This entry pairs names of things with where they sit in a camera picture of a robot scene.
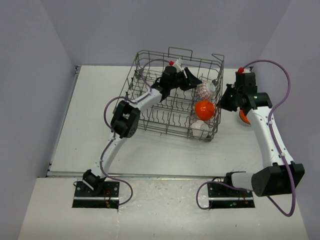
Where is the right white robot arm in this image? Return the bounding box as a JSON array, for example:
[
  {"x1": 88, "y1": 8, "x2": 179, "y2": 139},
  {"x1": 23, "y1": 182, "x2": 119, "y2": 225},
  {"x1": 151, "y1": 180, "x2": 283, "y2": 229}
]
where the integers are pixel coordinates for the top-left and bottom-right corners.
[{"x1": 218, "y1": 84, "x2": 305, "y2": 197}]

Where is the large orange bowl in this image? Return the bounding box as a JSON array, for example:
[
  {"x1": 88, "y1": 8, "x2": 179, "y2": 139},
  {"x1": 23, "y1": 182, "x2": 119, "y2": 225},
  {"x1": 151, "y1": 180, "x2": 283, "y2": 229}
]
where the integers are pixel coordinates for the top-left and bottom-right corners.
[{"x1": 195, "y1": 100, "x2": 216, "y2": 121}]

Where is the small white bowl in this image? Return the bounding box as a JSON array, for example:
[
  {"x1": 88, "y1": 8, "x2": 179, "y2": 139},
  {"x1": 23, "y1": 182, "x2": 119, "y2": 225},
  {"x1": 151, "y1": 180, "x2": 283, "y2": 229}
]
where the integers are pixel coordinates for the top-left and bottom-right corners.
[{"x1": 191, "y1": 120, "x2": 209, "y2": 138}]

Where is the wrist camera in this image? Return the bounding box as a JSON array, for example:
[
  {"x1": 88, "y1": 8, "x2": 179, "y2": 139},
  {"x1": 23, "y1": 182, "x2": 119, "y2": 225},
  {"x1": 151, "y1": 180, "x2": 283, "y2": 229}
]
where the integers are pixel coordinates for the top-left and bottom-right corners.
[
  {"x1": 160, "y1": 58, "x2": 183, "y2": 84},
  {"x1": 234, "y1": 72, "x2": 258, "y2": 95}
]

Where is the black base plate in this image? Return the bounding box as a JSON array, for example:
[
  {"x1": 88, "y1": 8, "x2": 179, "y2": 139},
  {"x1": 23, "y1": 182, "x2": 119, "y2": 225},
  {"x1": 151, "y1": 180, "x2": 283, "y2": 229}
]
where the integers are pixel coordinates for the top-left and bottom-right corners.
[
  {"x1": 207, "y1": 177, "x2": 253, "y2": 200},
  {"x1": 74, "y1": 181, "x2": 120, "y2": 200}
]

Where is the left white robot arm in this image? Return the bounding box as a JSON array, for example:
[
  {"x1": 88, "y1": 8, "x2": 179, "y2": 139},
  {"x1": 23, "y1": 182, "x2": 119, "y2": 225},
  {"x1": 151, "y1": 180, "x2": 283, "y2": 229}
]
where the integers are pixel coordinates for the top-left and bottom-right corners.
[{"x1": 82, "y1": 65, "x2": 202, "y2": 197}]

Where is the small orange bowl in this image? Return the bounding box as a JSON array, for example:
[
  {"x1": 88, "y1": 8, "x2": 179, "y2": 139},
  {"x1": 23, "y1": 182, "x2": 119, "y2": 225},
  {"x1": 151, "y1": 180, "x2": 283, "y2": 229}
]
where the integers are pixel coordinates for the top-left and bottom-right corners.
[{"x1": 239, "y1": 109, "x2": 251, "y2": 125}]

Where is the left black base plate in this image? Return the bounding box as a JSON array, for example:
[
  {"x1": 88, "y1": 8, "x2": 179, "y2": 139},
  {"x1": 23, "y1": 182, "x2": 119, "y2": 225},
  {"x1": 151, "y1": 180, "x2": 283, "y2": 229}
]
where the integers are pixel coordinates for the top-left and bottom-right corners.
[{"x1": 74, "y1": 181, "x2": 120, "y2": 200}]

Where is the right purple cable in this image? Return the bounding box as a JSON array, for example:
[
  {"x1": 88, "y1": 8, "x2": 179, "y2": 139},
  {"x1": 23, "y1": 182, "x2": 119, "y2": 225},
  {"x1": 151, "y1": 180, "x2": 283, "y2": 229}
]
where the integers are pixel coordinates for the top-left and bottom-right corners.
[{"x1": 195, "y1": 59, "x2": 297, "y2": 218}]

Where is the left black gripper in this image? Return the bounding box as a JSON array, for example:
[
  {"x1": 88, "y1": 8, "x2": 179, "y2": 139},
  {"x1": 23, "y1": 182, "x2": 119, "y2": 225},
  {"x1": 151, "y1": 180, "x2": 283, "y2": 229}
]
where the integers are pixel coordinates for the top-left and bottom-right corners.
[{"x1": 169, "y1": 69, "x2": 202, "y2": 93}]

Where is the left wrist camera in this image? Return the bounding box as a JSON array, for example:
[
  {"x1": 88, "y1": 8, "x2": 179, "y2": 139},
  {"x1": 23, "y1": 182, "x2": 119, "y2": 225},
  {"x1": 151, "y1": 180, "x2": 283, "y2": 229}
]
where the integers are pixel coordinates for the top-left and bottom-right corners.
[{"x1": 160, "y1": 58, "x2": 183, "y2": 84}]

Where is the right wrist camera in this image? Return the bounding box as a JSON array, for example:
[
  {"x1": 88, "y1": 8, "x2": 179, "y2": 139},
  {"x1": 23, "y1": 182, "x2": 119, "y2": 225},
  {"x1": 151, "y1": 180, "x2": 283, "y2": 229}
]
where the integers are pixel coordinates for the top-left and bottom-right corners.
[{"x1": 234, "y1": 72, "x2": 258, "y2": 95}]

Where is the grey wire dish rack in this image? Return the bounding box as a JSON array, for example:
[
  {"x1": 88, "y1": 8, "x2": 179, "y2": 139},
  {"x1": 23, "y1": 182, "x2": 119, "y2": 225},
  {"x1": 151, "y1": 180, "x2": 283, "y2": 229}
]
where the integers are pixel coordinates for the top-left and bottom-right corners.
[{"x1": 120, "y1": 47, "x2": 225, "y2": 142}]

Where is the red patterned white bowl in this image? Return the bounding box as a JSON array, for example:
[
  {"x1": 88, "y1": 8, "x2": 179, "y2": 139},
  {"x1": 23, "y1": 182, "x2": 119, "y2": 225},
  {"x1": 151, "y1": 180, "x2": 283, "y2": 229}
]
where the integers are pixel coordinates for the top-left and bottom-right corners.
[{"x1": 196, "y1": 81, "x2": 217, "y2": 101}]

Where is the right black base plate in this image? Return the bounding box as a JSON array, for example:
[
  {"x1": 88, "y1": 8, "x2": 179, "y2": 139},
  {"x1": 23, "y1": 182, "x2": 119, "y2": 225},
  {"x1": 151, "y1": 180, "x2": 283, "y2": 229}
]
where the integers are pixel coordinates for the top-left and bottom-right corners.
[{"x1": 207, "y1": 177, "x2": 253, "y2": 200}]

